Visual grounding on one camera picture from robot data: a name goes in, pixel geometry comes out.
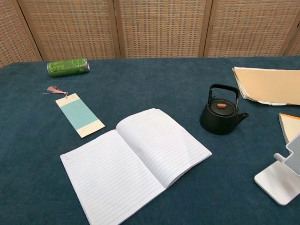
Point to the cream notepad with orange edge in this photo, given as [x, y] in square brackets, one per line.
[291, 126]

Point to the open lined notebook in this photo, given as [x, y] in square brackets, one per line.
[117, 168]

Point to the beige loose-leaf paper stack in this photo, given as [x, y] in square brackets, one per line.
[269, 84]

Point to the white phone stand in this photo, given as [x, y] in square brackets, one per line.
[274, 179]

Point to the dark blue table cover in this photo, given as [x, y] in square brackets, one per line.
[152, 82]

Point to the green drink can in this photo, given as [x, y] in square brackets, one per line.
[68, 68]

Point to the woven wooden folding screen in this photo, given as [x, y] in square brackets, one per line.
[159, 28]

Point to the cream and teal tasselled bookmark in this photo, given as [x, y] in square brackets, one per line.
[79, 116]

